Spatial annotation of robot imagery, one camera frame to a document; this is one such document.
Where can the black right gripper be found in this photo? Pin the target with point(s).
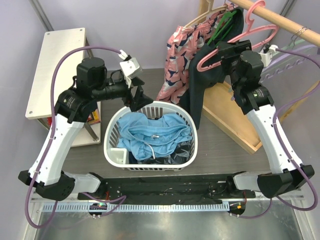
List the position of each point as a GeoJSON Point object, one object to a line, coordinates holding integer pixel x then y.
{"type": "Point", "coordinates": [227, 48]}

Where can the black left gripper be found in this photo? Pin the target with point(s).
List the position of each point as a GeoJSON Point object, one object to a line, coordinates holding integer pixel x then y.
{"type": "Point", "coordinates": [140, 99]}

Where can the light blue shorts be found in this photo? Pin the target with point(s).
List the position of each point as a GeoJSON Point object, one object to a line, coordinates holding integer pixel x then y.
{"type": "Point", "coordinates": [152, 138]}

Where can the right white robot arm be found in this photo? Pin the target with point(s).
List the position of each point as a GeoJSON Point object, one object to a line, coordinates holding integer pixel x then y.
{"type": "Point", "coordinates": [287, 171]}

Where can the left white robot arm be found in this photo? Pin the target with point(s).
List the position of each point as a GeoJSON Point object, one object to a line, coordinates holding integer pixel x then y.
{"type": "Point", "coordinates": [70, 113]}

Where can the green plastic hanger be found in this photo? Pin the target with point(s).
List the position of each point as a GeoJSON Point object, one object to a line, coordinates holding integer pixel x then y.
{"type": "Point", "coordinates": [224, 26]}

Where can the dark teal shorts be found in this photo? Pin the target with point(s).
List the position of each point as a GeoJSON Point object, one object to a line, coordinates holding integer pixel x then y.
{"type": "Point", "coordinates": [192, 100]}

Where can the pink floral shorts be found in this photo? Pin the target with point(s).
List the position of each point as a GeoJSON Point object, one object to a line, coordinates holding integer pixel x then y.
{"type": "Point", "coordinates": [182, 47]}

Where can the beige wooden hanger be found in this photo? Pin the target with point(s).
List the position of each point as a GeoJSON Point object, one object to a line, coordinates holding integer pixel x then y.
{"type": "Point", "coordinates": [205, 14]}

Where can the lilac hanger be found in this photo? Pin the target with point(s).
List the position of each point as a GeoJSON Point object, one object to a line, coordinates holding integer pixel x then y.
{"type": "Point", "coordinates": [288, 61]}

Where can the mint green hanger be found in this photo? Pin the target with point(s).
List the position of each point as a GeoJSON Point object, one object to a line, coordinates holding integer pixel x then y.
{"type": "Point", "coordinates": [297, 45]}

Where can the red yellow box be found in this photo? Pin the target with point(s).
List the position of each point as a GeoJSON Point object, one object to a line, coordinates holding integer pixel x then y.
{"type": "Point", "coordinates": [94, 117]}

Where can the wooden clothes rack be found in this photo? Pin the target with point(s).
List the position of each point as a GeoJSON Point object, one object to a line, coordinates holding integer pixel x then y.
{"type": "Point", "coordinates": [217, 104]}

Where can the white plastic laundry basket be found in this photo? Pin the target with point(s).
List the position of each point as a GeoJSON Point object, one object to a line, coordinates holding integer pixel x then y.
{"type": "Point", "coordinates": [119, 157]}

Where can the navy blue garment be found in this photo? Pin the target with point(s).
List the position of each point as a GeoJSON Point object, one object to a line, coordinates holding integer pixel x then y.
{"type": "Point", "coordinates": [133, 160]}

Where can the dark leaf-print garment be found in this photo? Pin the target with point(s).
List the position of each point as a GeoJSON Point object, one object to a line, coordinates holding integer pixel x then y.
{"type": "Point", "coordinates": [180, 156]}

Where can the white side table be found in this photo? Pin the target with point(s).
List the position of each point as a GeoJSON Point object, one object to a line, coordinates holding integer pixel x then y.
{"type": "Point", "coordinates": [55, 45]}

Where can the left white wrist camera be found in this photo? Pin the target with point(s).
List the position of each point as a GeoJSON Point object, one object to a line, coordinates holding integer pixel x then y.
{"type": "Point", "coordinates": [130, 67]}

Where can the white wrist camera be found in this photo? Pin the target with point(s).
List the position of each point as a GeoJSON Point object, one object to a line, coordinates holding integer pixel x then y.
{"type": "Point", "coordinates": [130, 67]}
{"type": "Point", "coordinates": [267, 54]}

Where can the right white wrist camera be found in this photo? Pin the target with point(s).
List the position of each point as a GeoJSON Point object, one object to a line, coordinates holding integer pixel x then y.
{"type": "Point", "coordinates": [267, 54]}

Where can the white slotted cable duct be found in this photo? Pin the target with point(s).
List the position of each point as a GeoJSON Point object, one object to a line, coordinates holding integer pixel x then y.
{"type": "Point", "coordinates": [130, 208]}

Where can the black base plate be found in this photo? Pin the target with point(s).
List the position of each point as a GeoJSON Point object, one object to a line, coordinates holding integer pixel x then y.
{"type": "Point", "coordinates": [171, 190]}

